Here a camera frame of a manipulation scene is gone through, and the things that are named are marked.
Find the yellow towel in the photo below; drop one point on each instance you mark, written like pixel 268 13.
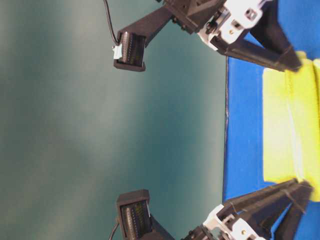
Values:
pixel 291 124

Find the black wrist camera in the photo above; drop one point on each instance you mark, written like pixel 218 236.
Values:
pixel 134 38
pixel 135 220

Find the upper black white gripper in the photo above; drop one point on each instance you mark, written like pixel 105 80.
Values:
pixel 223 21

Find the lower black wrist camera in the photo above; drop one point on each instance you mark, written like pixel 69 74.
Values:
pixel 135 220

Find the blue table mat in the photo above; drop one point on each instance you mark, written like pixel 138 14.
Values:
pixel 243 158

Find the upper black wrist camera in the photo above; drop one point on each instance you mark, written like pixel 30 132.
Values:
pixel 134 38

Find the lower black white gripper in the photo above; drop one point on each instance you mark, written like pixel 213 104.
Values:
pixel 276 209

